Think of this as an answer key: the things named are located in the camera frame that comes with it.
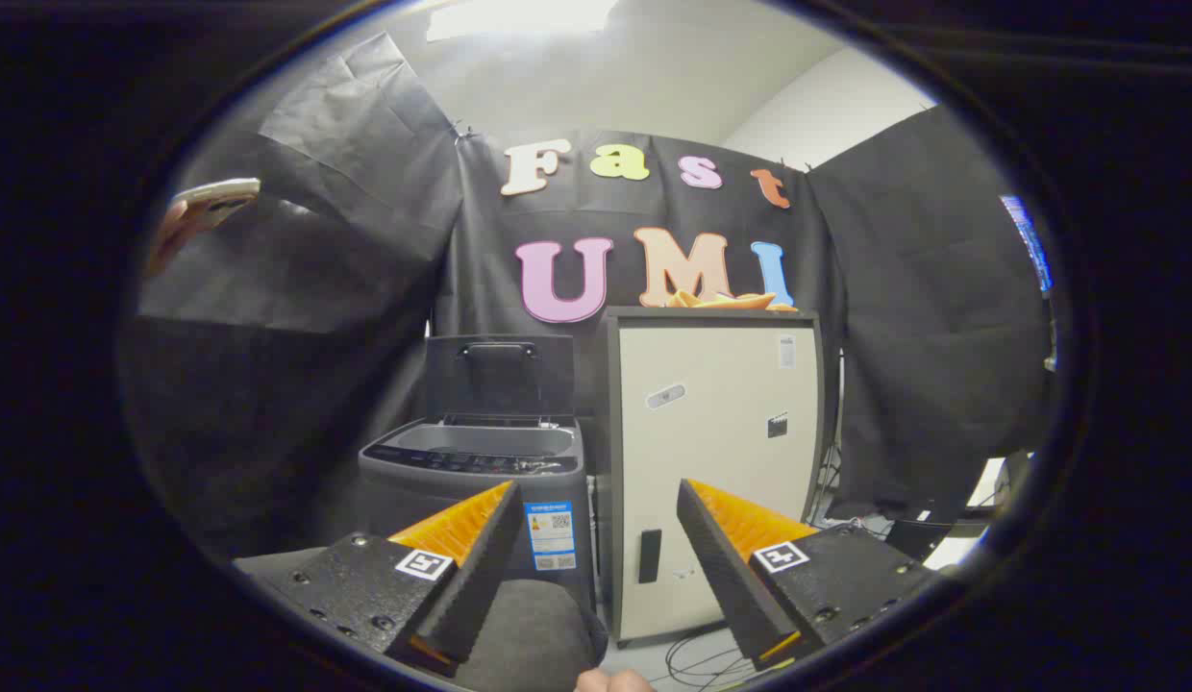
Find person's grey trouser leg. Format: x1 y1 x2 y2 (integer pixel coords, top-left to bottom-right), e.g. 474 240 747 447
457 577 608 692

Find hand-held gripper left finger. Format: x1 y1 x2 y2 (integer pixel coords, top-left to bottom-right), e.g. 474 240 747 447
233 481 523 679

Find pale smartphone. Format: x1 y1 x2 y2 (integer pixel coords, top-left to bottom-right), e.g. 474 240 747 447
149 178 262 275

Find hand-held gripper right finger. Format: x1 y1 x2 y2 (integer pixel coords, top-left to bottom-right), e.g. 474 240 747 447
676 478 943 672

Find grey washing machine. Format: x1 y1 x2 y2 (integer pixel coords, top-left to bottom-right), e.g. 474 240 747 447
358 415 597 616

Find cream cabinet with dark frame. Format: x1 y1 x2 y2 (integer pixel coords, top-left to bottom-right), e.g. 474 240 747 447
596 306 828 645

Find black floor cables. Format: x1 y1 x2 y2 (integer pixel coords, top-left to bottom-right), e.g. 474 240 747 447
654 625 756 689

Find dark box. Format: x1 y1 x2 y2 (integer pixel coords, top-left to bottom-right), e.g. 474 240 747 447
884 519 955 563

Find orange shirt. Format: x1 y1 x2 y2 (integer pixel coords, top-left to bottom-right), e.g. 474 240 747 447
665 290 799 311

